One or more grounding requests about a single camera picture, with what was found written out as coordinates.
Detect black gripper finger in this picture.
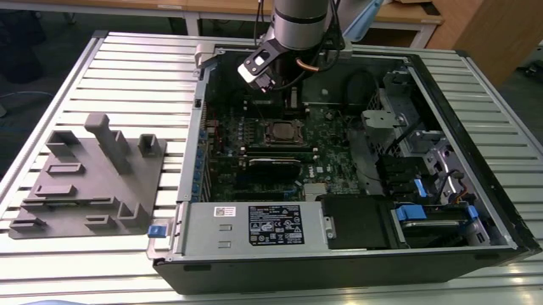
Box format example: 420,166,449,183
282,87,304,119

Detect metal socket cover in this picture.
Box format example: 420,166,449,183
262,120,306,146

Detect black RAM slot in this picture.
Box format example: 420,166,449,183
243,144,317,153

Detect green motherboard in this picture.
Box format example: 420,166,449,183
202,101,369,203

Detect silver metal drive cage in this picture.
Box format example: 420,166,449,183
360,71,450,156

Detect black graphics card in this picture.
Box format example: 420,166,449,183
247,157,302,188

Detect black disk bay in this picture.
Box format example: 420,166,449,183
374,155,432,196

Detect small blue disk carrier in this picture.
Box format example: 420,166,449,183
410,178,429,197

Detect black plastic shroud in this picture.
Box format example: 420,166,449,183
320,193,401,249

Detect silver power supply unit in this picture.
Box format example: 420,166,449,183
179,200,329,255

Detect wooden cabinet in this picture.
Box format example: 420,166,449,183
428,0,543,88

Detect gray parts rack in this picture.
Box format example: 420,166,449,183
6,112,169,240

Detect black open PC case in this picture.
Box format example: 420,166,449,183
145,43,543,295

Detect black chair base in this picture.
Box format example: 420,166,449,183
514,43,543,84

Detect copper coloured hose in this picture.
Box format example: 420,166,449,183
294,57,317,73

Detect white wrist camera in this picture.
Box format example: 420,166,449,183
235,39,280,93

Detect thick black looped cable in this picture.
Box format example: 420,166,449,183
345,68,381,107

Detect thin black cable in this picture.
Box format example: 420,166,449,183
253,0,268,46

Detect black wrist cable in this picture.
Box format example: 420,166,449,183
270,0,344,93

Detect black slanting cable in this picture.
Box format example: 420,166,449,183
382,116,422,156

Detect wooden desk white frame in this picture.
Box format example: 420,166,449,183
197,0,445,48
0,0,199,36

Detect coloured power wires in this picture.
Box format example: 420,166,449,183
448,186,473,204

